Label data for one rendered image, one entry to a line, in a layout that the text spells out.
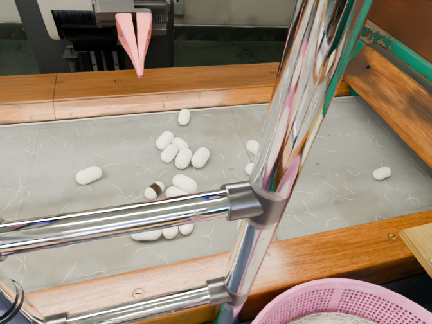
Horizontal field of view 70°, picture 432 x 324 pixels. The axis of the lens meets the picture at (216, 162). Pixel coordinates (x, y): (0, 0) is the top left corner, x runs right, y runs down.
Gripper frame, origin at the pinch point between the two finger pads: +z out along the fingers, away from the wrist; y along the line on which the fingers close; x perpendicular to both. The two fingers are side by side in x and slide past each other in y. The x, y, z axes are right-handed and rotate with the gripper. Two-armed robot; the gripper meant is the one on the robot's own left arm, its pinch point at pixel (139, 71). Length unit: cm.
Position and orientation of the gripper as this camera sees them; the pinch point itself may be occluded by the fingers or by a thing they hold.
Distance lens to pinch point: 46.6
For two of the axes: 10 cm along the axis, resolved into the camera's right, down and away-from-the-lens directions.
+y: 9.6, -1.2, 2.5
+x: -2.4, 0.7, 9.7
